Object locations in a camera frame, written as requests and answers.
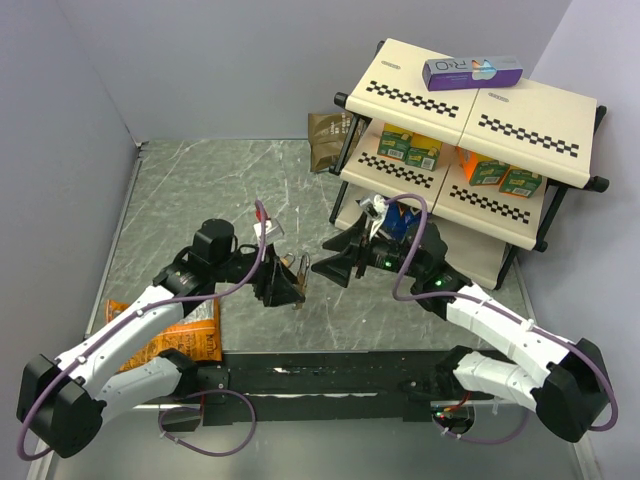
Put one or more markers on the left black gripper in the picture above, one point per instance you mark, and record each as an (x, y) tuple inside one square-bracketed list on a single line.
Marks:
[(272, 283)]

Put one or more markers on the green box far right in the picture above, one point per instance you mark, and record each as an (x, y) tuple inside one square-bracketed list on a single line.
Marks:
[(520, 182)]

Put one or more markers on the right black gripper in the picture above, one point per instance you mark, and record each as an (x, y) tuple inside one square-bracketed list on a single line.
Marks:
[(339, 267)]

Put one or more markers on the beige three-tier shelf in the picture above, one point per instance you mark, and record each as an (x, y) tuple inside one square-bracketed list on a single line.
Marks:
[(533, 126)]

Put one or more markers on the brass padlock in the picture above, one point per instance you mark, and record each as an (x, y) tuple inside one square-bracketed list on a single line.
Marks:
[(302, 274)]

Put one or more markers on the orange chips bag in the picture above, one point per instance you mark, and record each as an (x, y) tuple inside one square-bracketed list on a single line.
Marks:
[(198, 337)]

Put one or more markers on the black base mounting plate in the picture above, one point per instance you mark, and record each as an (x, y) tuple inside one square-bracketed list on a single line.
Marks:
[(338, 385)]

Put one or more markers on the blue snack bag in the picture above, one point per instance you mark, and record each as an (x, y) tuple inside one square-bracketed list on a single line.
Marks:
[(399, 219)]

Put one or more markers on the green box far left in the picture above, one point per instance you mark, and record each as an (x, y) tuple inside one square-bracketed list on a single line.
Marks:
[(394, 142)]

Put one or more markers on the brown foil pouch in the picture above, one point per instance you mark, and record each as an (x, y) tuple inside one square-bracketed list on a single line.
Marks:
[(326, 136)]

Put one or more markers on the orange green box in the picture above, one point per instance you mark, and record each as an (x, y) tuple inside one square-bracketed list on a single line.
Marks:
[(481, 170)]

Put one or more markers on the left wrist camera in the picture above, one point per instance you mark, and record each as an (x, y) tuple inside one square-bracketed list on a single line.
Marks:
[(267, 231)]

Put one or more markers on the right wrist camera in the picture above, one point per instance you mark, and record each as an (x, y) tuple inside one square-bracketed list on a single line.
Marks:
[(375, 208)]

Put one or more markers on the purple toothpaste box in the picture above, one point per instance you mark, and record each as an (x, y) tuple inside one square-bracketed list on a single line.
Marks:
[(476, 72)]

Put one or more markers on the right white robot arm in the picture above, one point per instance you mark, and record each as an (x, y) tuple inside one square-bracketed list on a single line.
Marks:
[(564, 383)]

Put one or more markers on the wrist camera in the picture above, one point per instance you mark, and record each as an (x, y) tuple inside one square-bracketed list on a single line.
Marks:
[(267, 231), (375, 208)]

